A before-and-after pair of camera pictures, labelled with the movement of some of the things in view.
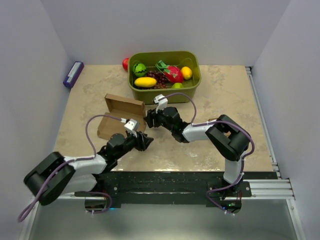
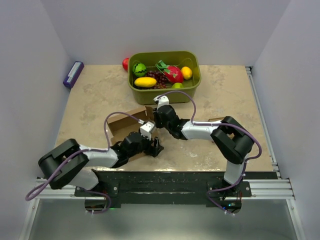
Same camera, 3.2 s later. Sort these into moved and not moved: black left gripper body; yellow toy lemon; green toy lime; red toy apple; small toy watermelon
Moved: black left gripper body
Not moved: yellow toy lemon; red toy apple; small toy watermelon; green toy lime
